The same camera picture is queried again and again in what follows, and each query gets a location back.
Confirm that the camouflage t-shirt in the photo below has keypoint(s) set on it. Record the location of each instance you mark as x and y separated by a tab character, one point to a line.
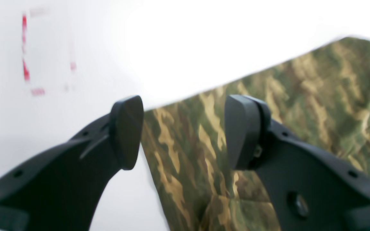
322	97

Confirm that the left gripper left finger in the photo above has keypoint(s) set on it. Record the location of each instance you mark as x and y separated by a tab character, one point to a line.
59	189

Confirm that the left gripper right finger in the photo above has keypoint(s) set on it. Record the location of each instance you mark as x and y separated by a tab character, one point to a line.
309	188

